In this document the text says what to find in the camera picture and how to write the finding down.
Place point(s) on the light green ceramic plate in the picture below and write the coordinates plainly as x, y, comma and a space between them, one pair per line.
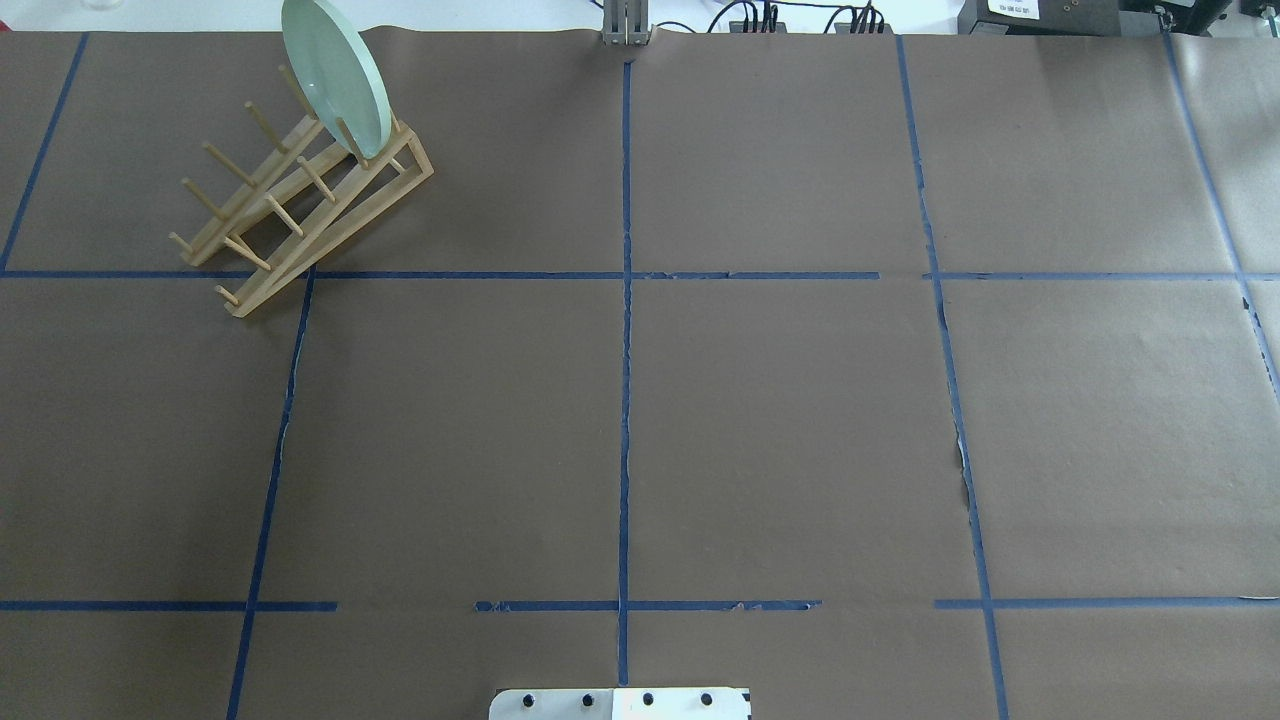
338, 76

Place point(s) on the black USB hub left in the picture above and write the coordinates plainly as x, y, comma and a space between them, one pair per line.
763, 18

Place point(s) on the black usb hub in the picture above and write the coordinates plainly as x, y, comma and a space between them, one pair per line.
863, 19
763, 18

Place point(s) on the wooden dish rack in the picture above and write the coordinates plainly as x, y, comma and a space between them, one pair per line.
300, 204

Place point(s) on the black USB hub right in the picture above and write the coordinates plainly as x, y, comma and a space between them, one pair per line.
863, 19

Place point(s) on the black computer box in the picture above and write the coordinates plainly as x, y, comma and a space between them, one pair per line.
1055, 18

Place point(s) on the aluminium frame post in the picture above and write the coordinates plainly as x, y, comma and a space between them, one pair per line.
625, 22

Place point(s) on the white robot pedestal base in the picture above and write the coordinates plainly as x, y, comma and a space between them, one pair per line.
623, 703

